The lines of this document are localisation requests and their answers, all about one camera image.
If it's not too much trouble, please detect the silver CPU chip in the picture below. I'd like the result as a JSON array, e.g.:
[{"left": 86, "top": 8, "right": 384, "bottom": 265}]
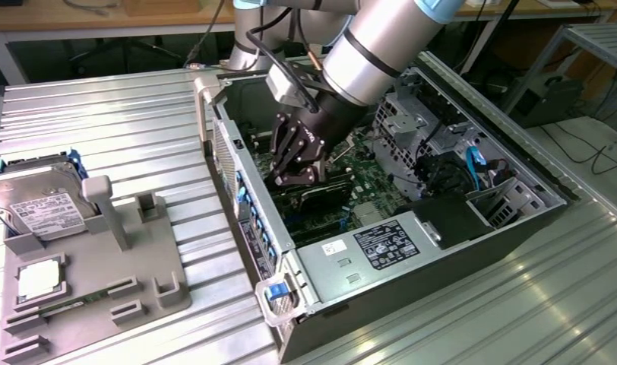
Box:
[{"left": 18, "top": 262, "right": 66, "bottom": 300}]

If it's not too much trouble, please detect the black plastic shroud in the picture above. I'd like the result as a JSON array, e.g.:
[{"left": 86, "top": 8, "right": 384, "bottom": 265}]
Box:
[{"left": 391, "top": 193, "right": 495, "bottom": 252}]

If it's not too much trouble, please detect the open black PC case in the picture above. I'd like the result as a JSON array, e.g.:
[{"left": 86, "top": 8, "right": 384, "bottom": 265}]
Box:
[{"left": 194, "top": 52, "right": 581, "bottom": 364}]

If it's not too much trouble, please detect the silver hard disk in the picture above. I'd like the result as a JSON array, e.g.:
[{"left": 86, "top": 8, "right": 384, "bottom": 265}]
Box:
[{"left": 0, "top": 161, "right": 99, "bottom": 241}]

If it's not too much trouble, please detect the grey power supply unit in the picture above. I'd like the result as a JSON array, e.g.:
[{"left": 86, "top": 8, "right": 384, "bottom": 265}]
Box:
[{"left": 294, "top": 212, "right": 445, "bottom": 309}]

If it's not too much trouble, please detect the black expansion slot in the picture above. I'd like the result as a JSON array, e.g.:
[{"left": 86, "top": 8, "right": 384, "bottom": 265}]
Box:
[{"left": 290, "top": 223, "right": 343, "bottom": 246}]

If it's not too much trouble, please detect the green RAM stick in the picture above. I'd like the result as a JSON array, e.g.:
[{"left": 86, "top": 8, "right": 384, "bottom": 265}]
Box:
[{"left": 36, "top": 290, "right": 112, "bottom": 316}]

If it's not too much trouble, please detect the green motherboard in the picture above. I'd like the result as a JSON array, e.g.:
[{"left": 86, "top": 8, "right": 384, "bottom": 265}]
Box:
[{"left": 244, "top": 121, "right": 426, "bottom": 248}]

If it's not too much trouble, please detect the black graphics card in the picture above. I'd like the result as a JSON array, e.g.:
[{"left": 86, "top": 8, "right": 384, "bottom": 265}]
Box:
[{"left": 287, "top": 178, "right": 354, "bottom": 214}]

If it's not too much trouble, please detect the beige case handle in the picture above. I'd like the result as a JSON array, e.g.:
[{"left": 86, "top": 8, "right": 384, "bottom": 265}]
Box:
[{"left": 192, "top": 77, "right": 224, "bottom": 144}]

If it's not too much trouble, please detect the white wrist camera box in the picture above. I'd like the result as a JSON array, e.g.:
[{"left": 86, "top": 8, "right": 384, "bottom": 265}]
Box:
[{"left": 264, "top": 62, "right": 335, "bottom": 110}]

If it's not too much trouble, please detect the perforated metal drive cage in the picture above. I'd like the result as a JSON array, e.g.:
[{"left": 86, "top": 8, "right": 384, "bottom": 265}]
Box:
[{"left": 371, "top": 90, "right": 445, "bottom": 191}]

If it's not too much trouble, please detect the black box on floor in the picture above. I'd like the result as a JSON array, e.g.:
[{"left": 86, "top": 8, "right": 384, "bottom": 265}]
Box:
[{"left": 510, "top": 75, "right": 585, "bottom": 129}]

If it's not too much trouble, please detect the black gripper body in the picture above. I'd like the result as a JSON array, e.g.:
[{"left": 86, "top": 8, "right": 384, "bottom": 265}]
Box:
[{"left": 276, "top": 87, "right": 371, "bottom": 163}]

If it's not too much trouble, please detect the black power wire bundle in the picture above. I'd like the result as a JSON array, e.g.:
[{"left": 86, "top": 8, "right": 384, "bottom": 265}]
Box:
[{"left": 413, "top": 151, "right": 475, "bottom": 201}]

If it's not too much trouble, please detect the grey parts rack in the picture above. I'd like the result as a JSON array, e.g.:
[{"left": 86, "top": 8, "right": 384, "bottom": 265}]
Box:
[{"left": 0, "top": 175, "right": 194, "bottom": 365}]

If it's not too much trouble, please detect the thin grey coiled cable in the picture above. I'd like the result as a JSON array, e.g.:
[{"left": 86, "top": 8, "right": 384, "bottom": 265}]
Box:
[{"left": 63, "top": 0, "right": 122, "bottom": 17}]

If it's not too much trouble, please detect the black chair base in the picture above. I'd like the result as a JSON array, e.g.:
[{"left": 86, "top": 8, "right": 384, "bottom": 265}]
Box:
[{"left": 67, "top": 36, "right": 184, "bottom": 74}]

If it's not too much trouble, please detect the metal socket cover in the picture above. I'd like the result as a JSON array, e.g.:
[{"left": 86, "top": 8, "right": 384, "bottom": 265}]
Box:
[{"left": 331, "top": 138, "right": 359, "bottom": 163}]

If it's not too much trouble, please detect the small metal slat table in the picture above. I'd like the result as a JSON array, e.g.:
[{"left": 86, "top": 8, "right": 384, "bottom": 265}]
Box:
[{"left": 505, "top": 21, "right": 617, "bottom": 115}]

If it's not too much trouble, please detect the clear plastic case handle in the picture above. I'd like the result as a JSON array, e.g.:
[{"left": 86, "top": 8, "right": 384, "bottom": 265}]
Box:
[{"left": 254, "top": 277, "right": 302, "bottom": 330}]

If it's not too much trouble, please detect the silver chipset heatsink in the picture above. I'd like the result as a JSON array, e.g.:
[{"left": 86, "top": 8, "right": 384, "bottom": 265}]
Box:
[{"left": 352, "top": 203, "right": 388, "bottom": 225}]

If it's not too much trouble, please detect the black cable on white table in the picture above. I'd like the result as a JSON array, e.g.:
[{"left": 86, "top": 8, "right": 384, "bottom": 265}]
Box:
[{"left": 539, "top": 124, "right": 617, "bottom": 176}]

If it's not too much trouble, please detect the blue plastic disk carrier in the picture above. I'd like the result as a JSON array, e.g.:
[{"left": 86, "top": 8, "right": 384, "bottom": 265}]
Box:
[{"left": 0, "top": 147, "right": 92, "bottom": 180}]

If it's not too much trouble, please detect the metal disk bay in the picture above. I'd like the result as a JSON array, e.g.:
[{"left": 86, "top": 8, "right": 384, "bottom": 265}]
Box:
[{"left": 465, "top": 178, "right": 549, "bottom": 230}]

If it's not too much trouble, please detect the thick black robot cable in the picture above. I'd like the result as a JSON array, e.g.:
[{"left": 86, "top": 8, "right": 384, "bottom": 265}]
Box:
[{"left": 244, "top": 0, "right": 323, "bottom": 115}]

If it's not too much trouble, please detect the blue expansion card retainer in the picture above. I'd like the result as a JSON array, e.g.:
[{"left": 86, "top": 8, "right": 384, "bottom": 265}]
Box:
[{"left": 234, "top": 170, "right": 278, "bottom": 269}]

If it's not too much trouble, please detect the blue SATA wire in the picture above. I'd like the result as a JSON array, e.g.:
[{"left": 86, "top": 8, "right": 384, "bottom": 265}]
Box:
[{"left": 463, "top": 146, "right": 487, "bottom": 192}]

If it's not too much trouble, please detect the thin cable with metal connector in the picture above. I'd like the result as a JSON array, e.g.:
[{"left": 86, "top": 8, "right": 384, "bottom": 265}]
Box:
[{"left": 184, "top": 0, "right": 224, "bottom": 72}]

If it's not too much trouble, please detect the long wooden desk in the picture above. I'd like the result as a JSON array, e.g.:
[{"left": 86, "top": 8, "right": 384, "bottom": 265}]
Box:
[{"left": 0, "top": 0, "right": 617, "bottom": 32}]

